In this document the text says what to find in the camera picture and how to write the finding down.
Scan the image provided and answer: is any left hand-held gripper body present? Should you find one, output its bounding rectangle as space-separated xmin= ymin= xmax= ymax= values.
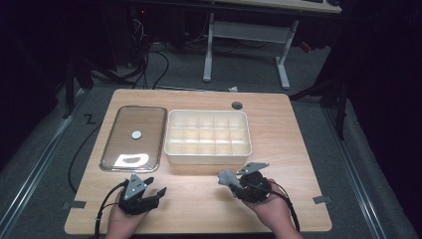
xmin=117 ymin=172 xmax=159 ymax=216

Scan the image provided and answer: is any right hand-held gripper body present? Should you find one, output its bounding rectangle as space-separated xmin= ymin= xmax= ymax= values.
xmin=235 ymin=161 xmax=272 ymax=204

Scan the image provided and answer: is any white divided storage box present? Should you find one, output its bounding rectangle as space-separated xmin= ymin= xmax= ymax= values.
xmin=163 ymin=109 xmax=253 ymax=166

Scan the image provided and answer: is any person's right hand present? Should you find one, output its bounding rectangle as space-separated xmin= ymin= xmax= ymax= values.
xmin=242 ymin=178 xmax=297 ymax=235

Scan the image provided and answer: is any person's left hand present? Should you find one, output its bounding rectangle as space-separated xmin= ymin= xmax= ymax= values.
xmin=105 ymin=194 xmax=149 ymax=239

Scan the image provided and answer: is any clear plastic box lid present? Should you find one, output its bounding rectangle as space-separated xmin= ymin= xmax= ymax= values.
xmin=100 ymin=105 xmax=168 ymax=174

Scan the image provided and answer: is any grey tape strip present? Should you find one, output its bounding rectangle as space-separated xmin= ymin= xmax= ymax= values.
xmin=62 ymin=200 xmax=88 ymax=210
xmin=312 ymin=194 xmax=333 ymax=205

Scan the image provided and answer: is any black stand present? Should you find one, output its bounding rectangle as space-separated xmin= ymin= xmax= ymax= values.
xmin=62 ymin=54 xmax=95 ymax=120
xmin=288 ymin=74 xmax=353 ymax=141

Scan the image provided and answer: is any white-framed desk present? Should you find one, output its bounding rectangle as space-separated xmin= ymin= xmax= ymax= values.
xmin=202 ymin=0 xmax=343 ymax=91

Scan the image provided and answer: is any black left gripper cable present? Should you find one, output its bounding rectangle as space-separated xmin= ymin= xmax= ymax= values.
xmin=94 ymin=179 xmax=130 ymax=239

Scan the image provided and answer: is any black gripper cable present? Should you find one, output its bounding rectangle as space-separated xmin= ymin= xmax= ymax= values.
xmin=255 ymin=180 xmax=302 ymax=234
xmin=94 ymin=179 xmax=130 ymax=239

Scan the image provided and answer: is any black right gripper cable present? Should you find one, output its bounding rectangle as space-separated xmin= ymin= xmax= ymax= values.
xmin=255 ymin=180 xmax=302 ymax=234

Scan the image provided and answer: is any black floor cable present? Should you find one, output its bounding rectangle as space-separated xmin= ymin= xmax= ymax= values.
xmin=68 ymin=121 xmax=103 ymax=194

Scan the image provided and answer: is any metal floor rail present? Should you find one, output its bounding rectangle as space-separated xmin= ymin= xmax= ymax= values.
xmin=0 ymin=89 xmax=88 ymax=231
xmin=321 ymin=106 xmax=390 ymax=239

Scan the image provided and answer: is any bundle of black cables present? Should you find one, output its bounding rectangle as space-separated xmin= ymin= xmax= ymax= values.
xmin=89 ymin=13 xmax=171 ymax=91

